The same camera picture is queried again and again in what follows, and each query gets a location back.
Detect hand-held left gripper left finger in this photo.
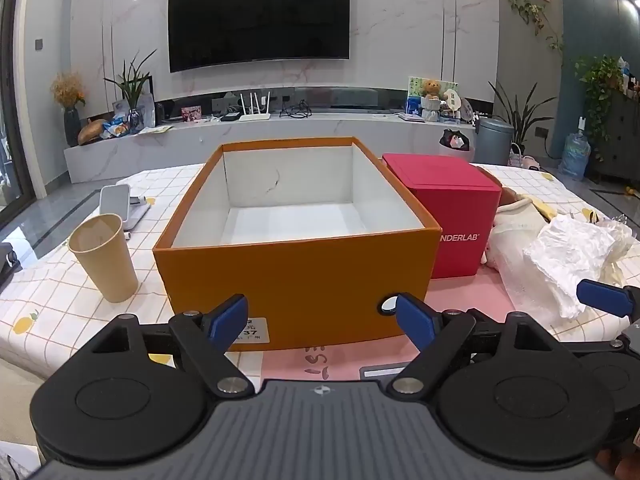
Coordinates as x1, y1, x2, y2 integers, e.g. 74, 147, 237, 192
92, 294, 251, 396

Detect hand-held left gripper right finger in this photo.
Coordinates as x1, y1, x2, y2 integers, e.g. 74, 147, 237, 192
387, 293, 558, 396

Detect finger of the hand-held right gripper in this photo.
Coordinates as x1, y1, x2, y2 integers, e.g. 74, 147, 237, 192
576, 279, 639, 319

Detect white plastic bag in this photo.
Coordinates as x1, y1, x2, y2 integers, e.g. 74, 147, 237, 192
522, 212, 634, 319

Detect orange cardboard box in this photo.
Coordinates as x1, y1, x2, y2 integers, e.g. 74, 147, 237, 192
152, 136, 442, 352

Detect pink paper sheet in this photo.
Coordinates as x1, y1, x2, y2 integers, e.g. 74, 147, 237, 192
260, 264, 532, 382

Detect cream knitted cloth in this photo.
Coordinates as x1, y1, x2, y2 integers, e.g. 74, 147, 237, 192
484, 197, 547, 322

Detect red cardboard box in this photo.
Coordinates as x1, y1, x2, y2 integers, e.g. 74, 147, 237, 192
382, 153, 503, 280

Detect beige paper cup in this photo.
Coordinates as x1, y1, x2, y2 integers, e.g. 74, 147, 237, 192
68, 213, 139, 303

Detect blue water jug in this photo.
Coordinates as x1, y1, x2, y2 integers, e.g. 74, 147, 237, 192
558, 132, 592, 181

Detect grey phone stand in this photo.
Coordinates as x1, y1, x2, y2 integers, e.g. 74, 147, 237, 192
100, 184, 151, 233

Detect dark grey cabinet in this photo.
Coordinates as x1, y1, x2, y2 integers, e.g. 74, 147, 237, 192
595, 91, 640, 184

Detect pink bin with black bag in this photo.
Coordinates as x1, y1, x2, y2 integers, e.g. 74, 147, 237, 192
439, 129, 476, 163

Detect lemon print checked tablecloth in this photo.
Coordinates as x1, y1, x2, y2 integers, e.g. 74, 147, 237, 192
0, 161, 640, 382

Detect grey pedal trash can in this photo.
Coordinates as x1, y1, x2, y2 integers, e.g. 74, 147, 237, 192
475, 117, 516, 165

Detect long leaf potted plant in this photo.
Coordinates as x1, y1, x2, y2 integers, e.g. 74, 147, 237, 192
489, 81, 558, 158

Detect white marble television console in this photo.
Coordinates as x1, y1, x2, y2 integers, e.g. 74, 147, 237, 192
64, 87, 497, 184

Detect white wifi router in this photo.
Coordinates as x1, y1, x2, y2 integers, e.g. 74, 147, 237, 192
239, 91, 272, 122

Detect leafy plant on cabinet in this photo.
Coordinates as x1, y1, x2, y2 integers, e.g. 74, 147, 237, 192
575, 55, 627, 133

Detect blue snack bags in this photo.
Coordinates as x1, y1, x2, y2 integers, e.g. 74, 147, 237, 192
102, 115, 132, 139

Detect green picture card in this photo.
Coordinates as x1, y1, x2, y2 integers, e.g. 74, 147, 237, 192
407, 76, 460, 117

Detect brown round ornament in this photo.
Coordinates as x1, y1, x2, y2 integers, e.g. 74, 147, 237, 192
77, 119, 108, 146

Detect green plant in glass vase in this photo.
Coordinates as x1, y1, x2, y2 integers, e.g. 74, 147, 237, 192
103, 50, 158, 132

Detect vase of yellow dried flowers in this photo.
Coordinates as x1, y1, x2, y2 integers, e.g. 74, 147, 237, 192
50, 71, 87, 147

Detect hanging vine plant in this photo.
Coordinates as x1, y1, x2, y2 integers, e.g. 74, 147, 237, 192
507, 0, 566, 53

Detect black tangled cable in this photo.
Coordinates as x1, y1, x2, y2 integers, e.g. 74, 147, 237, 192
279, 100, 314, 119

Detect black wall television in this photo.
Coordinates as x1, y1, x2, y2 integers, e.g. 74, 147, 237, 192
167, 0, 351, 73

